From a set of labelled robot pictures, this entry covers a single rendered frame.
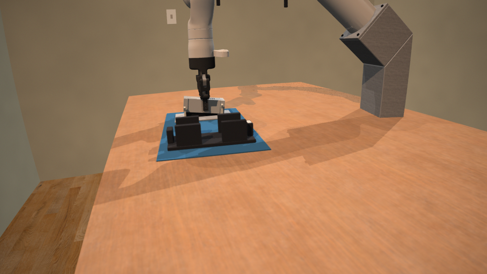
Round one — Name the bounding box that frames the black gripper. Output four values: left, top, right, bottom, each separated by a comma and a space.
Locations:
189, 57, 215, 113

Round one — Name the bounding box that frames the grey rectangular cover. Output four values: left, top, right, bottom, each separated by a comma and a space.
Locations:
183, 96, 225, 113

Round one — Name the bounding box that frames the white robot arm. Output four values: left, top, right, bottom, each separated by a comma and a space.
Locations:
183, 0, 376, 58

